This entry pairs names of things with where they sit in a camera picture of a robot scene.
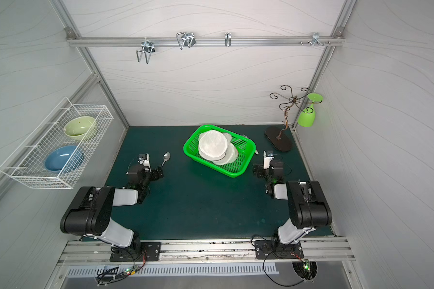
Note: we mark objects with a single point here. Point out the small flat metal hook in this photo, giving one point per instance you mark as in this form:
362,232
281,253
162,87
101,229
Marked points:
227,39

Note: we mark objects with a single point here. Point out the black mounting plate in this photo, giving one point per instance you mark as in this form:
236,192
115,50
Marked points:
152,251
276,251

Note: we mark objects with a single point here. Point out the metal spoon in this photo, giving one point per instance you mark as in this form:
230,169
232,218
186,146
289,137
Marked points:
166,157

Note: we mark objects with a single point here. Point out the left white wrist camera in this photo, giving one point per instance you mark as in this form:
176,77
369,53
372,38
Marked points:
143,159

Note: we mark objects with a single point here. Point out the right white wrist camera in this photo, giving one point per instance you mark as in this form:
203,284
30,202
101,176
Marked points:
268,157

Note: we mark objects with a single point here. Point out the double prong metal hook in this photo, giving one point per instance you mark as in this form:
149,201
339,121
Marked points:
146,51

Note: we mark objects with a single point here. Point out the white wire wall basket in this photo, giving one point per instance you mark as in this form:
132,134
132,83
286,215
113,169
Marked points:
26,164

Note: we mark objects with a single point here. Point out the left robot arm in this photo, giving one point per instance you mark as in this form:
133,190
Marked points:
90,212

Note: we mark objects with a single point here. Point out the bronze cup tree stand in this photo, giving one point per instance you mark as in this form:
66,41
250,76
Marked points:
275,135

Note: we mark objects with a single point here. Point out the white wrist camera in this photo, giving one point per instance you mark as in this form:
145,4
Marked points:
143,159
268,157

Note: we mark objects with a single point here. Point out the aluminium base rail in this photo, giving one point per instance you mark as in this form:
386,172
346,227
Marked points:
234,250

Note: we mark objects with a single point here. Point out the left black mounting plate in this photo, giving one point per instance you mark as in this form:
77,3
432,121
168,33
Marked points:
152,251

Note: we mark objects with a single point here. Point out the white slotted cable duct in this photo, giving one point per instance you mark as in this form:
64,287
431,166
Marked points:
157,270

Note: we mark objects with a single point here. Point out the round floor cable port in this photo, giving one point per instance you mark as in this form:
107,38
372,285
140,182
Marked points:
306,270

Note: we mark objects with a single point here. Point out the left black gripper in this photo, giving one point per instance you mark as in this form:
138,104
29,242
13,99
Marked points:
154,173

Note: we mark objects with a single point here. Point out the blue bowl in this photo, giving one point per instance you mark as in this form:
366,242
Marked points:
65,159

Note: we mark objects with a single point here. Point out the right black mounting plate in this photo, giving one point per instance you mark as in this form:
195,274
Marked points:
276,251

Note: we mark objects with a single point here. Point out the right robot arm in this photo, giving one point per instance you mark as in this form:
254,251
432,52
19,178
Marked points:
307,205

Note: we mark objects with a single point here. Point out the aluminium top rail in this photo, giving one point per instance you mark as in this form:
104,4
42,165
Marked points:
202,41

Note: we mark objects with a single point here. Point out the green plastic wine glass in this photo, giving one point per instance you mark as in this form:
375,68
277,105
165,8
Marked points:
308,114

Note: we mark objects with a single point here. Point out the looped metal hook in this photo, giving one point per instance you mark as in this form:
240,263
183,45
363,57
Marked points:
185,39

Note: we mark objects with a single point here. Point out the light green bowl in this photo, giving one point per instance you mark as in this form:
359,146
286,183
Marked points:
82,128

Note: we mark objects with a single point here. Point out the right metal rail hook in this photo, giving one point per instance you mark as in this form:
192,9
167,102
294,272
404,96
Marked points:
315,41

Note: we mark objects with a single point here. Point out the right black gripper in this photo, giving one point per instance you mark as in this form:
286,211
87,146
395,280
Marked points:
260,170

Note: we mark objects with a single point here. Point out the green plastic basket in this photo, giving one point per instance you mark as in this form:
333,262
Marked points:
245,147

